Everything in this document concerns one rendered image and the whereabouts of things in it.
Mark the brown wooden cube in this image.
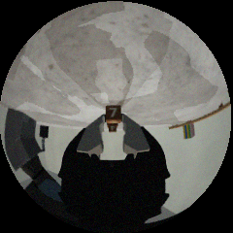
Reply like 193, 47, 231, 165
109, 125, 117, 132
106, 105, 121, 123

